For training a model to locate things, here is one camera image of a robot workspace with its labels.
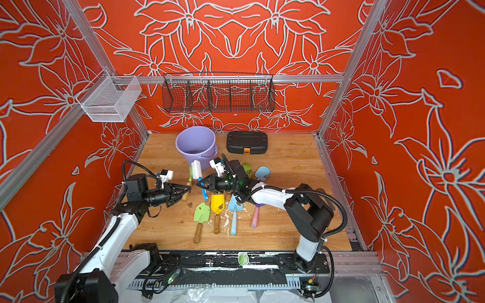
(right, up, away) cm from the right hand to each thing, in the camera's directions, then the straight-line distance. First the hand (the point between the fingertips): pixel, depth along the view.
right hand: (197, 183), depth 75 cm
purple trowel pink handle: (+25, -16, +9) cm, 31 cm away
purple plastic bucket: (-6, +17, +26) cm, 32 cm away
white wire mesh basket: (-48, +39, +17) cm, 64 cm away
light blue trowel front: (+15, -14, +13) cm, 24 cm away
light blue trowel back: (+29, +1, +26) cm, 39 cm away
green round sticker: (+19, -31, 0) cm, 36 cm away
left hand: (-3, -3, -1) cm, 4 cm away
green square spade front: (0, -17, +11) cm, 20 cm away
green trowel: (-4, 0, +1) cm, 4 cm away
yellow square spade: (+7, -13, +15) cm, 21 cm away
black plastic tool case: (+21, +18, +33) cm, 43 cm away
